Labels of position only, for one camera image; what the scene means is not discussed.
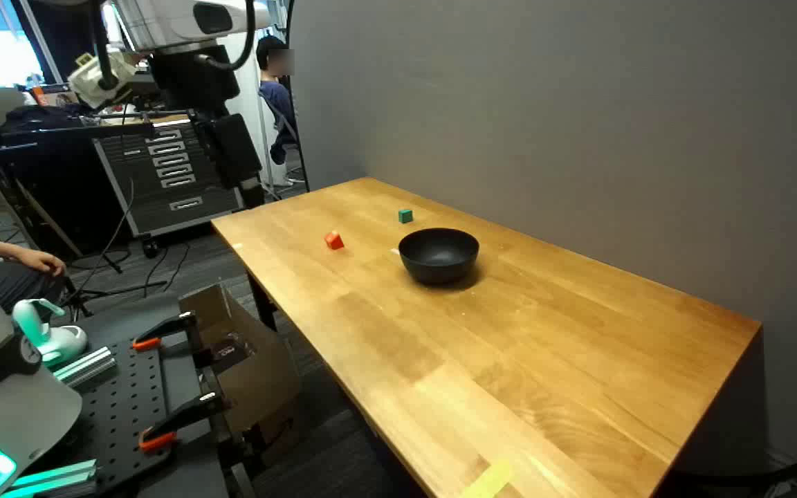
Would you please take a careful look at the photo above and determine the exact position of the teal and white device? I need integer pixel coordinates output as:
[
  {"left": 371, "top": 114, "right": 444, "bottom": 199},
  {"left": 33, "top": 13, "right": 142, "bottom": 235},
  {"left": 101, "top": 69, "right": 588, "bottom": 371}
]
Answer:
[{"left": 8, "top": 296, "right": 91, "bottom": 371}]

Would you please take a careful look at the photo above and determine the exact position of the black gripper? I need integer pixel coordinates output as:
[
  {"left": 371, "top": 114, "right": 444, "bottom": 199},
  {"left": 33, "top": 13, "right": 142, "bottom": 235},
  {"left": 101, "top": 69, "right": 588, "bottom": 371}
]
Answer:
[{"left": 196, "top": 109, "right": 270, "bottom": 209}]

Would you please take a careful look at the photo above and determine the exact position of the black clamp orange tip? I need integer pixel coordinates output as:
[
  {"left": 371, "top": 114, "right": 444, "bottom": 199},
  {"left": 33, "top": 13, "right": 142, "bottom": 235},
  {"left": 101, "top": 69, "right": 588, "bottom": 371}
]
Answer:
[
  {"left": 135, "top": 390, "right": 234, "bottom": 457},
  {"left": 131, "top": 310, "right": 205, "bottom": 356}
]

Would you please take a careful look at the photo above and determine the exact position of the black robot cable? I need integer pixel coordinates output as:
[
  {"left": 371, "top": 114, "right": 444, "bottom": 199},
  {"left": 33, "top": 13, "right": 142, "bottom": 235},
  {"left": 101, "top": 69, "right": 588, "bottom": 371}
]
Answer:
[{"left": 196, "top": 0, "right": 264, "bottom": 74}]

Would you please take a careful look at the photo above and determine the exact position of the seated person blue shirt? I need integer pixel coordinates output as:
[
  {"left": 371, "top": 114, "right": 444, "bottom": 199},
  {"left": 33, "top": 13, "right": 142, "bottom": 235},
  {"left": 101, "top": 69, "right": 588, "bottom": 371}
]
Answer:
[{"left": 252, "top": 32, "right": 303, "bottom": 169}]

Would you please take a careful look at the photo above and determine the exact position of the black curved floor cable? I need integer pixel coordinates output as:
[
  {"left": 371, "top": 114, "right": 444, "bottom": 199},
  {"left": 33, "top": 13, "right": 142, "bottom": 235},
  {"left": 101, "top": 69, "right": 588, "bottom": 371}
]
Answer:
[{"left": 672, "top": 433, "right": 797, "bottom": 489}]

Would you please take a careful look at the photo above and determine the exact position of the black bowl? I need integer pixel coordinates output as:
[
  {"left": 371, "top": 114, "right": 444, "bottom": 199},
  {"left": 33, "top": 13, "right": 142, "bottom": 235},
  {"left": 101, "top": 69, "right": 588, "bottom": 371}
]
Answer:
[{"left": 397, "top": 226, "right": 483, "bottom": 288}]

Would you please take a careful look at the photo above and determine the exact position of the cardboard box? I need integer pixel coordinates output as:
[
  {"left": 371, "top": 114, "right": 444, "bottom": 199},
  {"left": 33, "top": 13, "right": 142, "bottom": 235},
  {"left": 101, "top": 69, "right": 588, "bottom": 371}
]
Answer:
[{"left": 176, "top": 282, "right": 304, "bottom": 436}]

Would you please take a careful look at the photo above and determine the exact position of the aluminium extrusion bar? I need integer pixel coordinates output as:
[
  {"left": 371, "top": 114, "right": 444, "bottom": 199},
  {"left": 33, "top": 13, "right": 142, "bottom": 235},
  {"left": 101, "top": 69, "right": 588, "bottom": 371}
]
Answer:
[
  {"left": 0, "top": 457, "right": 102, "bottom": 498},
  {"left": 51, "top": 342, "right": 120, "bottom": 386}
]

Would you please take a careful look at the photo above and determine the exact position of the dark cluttered desk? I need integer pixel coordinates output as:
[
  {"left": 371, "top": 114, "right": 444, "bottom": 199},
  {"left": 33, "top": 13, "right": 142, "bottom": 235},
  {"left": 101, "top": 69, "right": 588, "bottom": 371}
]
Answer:
[{"left": 0, "top": 103, "right": 105, "bottom": 244}]

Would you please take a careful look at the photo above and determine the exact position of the yellow tape strip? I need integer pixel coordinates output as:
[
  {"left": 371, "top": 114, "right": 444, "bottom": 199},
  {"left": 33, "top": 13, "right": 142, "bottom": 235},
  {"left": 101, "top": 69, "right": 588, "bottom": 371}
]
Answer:
[{"left": 459, "top": 457, "right": 519, "bottom": 498}]

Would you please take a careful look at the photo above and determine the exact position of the bystander hand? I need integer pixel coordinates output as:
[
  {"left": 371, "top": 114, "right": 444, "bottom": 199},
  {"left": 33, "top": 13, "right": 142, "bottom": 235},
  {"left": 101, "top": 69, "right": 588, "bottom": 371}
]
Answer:
[{"left": 8, "top": 244, "right": 69, "bottom": 278}]

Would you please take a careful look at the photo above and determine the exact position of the black table leg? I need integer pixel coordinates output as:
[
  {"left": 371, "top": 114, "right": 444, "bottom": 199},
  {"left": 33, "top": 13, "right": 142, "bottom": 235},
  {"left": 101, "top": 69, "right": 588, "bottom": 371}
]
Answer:
[{"left": 248, "top": 273, "right": 281, "bottom": 332}]

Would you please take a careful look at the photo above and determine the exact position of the bystander dark trouser leg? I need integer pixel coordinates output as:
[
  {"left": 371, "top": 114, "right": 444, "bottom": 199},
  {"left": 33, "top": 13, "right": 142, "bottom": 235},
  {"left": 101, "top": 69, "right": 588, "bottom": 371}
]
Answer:
[{"left": 0, "top": 259, "right": 76, "bottom": 314}]

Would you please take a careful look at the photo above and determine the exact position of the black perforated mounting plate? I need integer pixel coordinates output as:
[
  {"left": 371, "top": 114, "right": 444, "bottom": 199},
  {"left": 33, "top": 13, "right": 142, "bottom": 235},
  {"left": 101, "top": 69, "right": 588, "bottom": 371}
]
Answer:
[{"left": 41, "top": 334, "right": 236, "bottom": 498}]

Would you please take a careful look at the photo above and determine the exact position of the dark drawer cabinet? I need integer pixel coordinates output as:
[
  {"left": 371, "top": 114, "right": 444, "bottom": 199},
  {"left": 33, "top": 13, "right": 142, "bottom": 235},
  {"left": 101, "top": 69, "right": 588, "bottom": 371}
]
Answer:
[{"left": 91, "top": 116, "right": 245, "bottom": 240}]

